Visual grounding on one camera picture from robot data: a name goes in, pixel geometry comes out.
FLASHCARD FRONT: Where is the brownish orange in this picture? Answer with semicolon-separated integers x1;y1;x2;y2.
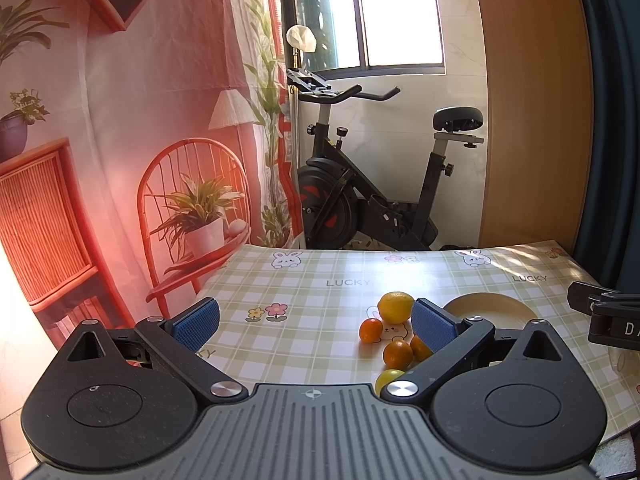
383;340;414;370
410;336;433;362

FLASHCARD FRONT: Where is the beige round plate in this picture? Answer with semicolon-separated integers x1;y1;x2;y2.
444;292;538;330

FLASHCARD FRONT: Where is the yellow lemon with tip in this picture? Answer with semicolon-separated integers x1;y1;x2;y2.
378;292;414;325

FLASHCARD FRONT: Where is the yellow-green apple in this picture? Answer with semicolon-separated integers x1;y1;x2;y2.
374;368;405;396

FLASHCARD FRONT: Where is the oval bright orange kumquat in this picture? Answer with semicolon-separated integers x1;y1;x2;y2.
359;318;384;344

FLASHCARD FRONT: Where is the plaid bunny tablecloth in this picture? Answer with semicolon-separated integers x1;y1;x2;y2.
201;240;639;438

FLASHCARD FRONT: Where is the black exercise bike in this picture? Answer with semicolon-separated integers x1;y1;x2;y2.
285;66;485;252

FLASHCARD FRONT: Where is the printed backdrop cloth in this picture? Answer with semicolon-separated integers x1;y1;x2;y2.
1;0;300;346

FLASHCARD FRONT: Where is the wooden door panel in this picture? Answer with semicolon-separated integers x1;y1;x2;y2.
478;0;593;249

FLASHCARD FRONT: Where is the dark teal curtain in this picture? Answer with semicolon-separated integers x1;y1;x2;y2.
573;0;639;292

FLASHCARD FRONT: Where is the white cloth on bike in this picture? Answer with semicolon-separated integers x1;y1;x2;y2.
285;25;317;53

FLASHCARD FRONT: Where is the window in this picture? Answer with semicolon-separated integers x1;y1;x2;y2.
281;0;445;79

